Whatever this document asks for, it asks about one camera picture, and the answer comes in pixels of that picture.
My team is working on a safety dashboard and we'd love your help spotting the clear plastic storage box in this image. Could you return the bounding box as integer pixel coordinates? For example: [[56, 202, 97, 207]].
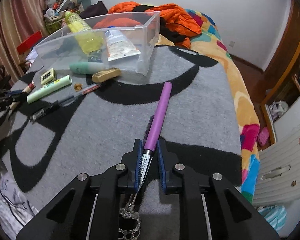
[[34, 11, 160, 76]]

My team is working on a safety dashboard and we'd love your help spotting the red box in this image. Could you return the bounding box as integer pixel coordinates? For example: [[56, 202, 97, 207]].
[[17, 31, 43, 55]]

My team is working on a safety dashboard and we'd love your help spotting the yellow spray bottle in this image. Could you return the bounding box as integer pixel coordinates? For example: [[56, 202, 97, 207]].
[[64, 11, 104, 62]]

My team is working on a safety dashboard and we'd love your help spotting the black pen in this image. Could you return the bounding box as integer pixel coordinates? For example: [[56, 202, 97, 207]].
[[30, 83, 101, 122]]

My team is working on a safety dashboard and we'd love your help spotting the small square compact box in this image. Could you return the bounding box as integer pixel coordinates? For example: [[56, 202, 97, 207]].
[[40, 68, 57, 86]]

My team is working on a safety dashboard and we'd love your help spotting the mint green tube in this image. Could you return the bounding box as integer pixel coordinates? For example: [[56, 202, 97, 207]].
[[69, 62, 106, 75]]

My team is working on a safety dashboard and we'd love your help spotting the grey black blanket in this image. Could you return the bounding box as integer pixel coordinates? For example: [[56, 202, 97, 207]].
[[0, 43, 243, 213]]

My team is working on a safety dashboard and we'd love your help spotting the wooden wardrobe shelf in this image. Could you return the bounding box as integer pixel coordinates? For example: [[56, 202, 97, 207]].
[[250, 0, 300, 145]]

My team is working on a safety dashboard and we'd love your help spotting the white blue cream tube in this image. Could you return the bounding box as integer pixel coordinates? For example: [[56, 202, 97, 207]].
[[105, 28, 141, 61]]

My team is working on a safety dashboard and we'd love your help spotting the gold lipstick case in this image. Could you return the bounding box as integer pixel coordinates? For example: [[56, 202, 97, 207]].
[[91, 68, 121, 83]]

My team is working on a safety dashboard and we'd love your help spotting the purple handle back scratcher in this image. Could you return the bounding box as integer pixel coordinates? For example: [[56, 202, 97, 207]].
[[118, 81, 172, 239]]

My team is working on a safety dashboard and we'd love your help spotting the dark purple coat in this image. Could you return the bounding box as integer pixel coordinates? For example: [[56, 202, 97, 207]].
[[79, 1, 108, 19]]

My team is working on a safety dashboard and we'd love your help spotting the colourful yellow bedspread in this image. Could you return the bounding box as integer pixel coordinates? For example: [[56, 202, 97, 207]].
[[154, 8, 262, 204]]

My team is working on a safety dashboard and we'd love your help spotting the orange puffer jacket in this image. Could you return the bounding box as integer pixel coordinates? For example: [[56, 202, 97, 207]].
[[93, 1, 202, 49]]

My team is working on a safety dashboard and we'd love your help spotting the light green white tube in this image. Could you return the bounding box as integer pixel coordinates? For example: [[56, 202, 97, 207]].
[[26, 75, 72, 104]]

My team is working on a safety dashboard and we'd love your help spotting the striped pink curtain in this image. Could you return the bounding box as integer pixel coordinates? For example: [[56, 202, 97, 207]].
[[0, 0, 47, 84]]

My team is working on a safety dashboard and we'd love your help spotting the beige foundation tube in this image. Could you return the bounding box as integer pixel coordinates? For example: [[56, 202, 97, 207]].
[[9, 81, 36, 111]]

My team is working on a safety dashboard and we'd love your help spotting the green storage basket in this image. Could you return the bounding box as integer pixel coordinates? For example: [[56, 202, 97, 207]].
[[44, 15, 64, 35]]

